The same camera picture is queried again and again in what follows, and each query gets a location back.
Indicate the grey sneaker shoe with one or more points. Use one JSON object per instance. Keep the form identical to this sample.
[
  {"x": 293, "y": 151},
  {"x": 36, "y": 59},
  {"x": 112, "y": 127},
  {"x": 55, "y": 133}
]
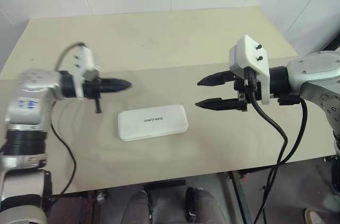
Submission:
[{"x": 313, "y": 216}]

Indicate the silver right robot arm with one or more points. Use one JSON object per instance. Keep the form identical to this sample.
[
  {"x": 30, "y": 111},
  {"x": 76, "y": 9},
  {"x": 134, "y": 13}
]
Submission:
[{"x": 313, "y": 75}]

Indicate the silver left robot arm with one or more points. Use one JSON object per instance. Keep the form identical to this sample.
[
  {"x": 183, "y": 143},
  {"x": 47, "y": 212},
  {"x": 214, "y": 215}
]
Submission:
[{"x": 24, "y": 117}]

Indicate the grey metal table leg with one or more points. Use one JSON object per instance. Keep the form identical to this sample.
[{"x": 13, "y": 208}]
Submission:
[{"x": 241, "y": 200}]

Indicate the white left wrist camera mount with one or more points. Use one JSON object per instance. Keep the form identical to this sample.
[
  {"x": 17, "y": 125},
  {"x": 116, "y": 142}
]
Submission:
[{"x": 85, "y": 62}]

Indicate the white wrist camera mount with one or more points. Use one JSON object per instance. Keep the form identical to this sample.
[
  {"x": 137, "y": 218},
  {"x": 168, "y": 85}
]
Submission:
[
  {"x": 248, "y": 54},
  {"x": 85, "y": 62}
]

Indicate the black table frame crossbar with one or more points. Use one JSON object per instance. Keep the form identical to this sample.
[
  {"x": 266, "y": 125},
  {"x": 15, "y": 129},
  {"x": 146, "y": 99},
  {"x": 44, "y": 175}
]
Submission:
[{"x": 164, "y": 184}]

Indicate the white rectangular case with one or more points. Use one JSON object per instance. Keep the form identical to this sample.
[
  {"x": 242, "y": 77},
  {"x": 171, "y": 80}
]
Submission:
[{"x": 152, "y": 123}]

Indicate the dark grey rounded shape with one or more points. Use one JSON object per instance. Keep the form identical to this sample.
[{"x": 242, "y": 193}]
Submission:
[
  {"x": 204, "y": 205},
  {"x": 136, "y": 208}
]

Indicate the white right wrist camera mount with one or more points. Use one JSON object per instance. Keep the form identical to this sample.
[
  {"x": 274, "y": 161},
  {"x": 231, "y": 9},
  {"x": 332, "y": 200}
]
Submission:
[{"x": 248, "y": 54}]

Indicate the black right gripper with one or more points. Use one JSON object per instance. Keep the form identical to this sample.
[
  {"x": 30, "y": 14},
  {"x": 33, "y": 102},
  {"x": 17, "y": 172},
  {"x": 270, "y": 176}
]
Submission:
[{"x": 243, "y": 94}]

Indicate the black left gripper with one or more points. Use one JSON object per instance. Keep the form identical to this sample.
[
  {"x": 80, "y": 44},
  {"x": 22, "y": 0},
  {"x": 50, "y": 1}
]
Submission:
[{"x": 91, "y": 90}]

